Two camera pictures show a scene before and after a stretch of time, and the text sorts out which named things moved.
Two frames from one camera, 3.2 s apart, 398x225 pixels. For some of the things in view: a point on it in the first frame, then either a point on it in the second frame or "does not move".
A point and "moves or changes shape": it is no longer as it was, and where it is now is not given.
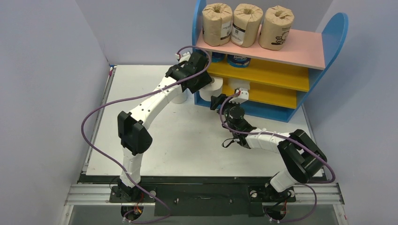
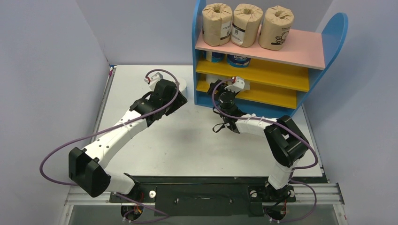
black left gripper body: x=202 y=79 to x=179 y=102
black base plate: x=192 y=196 does not move
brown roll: x=275 y=27 does not move
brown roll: x=217 y=20 does not move
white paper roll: x=214 y=89 moves or changes shape
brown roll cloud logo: x=247 y=23 does not move
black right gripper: x=222 y=101 to x=220 y=88
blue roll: x=238 y=61 does not move
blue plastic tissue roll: x=218 y=57 does not move
